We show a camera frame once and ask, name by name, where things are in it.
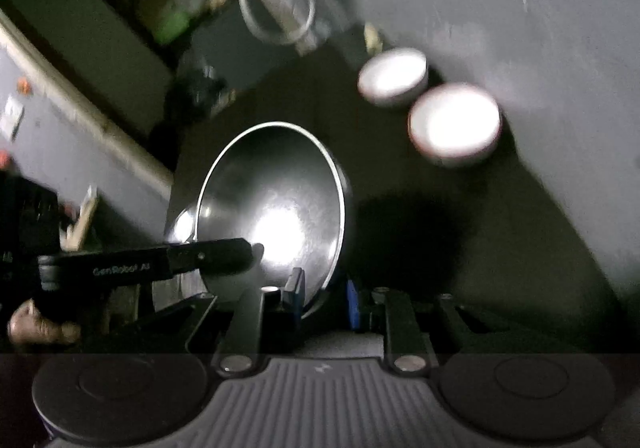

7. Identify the large steel bowl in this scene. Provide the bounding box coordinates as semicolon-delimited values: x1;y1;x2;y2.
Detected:
166;121;352;317

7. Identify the white bowl red rim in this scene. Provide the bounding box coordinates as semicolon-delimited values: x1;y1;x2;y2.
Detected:
357;47;428;108
407;83;503;168

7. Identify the person's left hand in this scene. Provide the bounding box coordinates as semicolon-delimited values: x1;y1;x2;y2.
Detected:
8;300;80;346

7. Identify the black mat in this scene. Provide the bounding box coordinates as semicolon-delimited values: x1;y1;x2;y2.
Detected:
169;45;636;355

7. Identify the small cream cylinder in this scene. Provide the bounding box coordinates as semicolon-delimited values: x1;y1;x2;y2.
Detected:
363;22;384;56

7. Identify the white wall switch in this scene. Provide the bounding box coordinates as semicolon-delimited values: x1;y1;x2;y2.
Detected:
0;95;25;142

